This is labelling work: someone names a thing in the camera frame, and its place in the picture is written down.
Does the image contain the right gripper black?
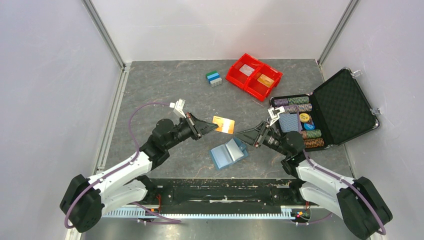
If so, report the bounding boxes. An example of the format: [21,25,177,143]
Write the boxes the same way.
[234,120,290,157]

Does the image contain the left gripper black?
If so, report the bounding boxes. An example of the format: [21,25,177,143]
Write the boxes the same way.
[164,112,218,150]

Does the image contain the orange credit card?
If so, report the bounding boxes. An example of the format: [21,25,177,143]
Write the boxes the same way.
[212,116,235,134]

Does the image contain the blue card holder wallet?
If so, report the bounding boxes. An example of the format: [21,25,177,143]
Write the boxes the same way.
[209,137,249,170]

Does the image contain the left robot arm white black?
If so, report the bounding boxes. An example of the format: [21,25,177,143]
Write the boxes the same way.
[59,112,219,233]

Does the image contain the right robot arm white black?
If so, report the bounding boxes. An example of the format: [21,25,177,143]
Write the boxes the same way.
[235,121,393,240]

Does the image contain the blue playing card deck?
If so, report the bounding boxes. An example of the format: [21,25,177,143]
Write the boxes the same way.
[278,113,302,133]

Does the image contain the orange card in bin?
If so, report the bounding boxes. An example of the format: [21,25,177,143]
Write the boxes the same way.
[257,74,274,88]

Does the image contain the white card in bin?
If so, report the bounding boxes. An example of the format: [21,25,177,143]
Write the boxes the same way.
[239,64,255,77]

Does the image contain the purple brown chip row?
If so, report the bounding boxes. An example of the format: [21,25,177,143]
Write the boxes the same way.
[283,103,313,114]

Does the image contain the stacked green blue white blocks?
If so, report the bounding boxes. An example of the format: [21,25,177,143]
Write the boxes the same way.
[205,71,223,87]

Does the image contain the yellow dealer chip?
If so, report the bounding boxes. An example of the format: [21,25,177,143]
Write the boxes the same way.
[299,113,311,123]

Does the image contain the blue dealer chip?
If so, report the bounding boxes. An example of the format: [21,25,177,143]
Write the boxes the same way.
[303,122,316,131]

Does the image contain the orange brown chip row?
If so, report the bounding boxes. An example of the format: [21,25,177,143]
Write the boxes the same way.
[304,138,325,149]

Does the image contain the red divided plastic bin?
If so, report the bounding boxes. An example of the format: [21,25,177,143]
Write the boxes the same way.
[225,53,283,102]

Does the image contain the orange green chip row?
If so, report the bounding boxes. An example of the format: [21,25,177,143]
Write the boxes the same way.
[300,129,322,140]

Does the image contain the purple green chip row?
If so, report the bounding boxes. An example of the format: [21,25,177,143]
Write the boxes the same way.
[273,96,310,107]

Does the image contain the black poker chip case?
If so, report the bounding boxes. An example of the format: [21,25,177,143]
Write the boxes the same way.
[269,67,380,152]

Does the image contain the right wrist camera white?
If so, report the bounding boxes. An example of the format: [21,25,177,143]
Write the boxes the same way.
[267,106,286,127]

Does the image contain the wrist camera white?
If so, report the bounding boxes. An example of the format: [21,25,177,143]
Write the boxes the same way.
[169,98,187,118]
[267,106,286,127]

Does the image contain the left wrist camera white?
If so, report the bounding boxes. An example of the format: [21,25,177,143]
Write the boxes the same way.
[169,98,187,118]

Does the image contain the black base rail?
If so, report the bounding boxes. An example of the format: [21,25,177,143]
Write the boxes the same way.
[92,177,357,216]

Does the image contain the aluminium frame post left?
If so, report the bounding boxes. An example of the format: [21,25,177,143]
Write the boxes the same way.
[81,0,126,70]

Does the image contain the aluminium frame post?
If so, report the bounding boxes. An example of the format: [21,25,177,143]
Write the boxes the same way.
[316,0,360,68]
[81,0,126,70]

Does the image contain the aluminium frame post right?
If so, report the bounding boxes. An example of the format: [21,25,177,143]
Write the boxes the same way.
[316,0,360,68]

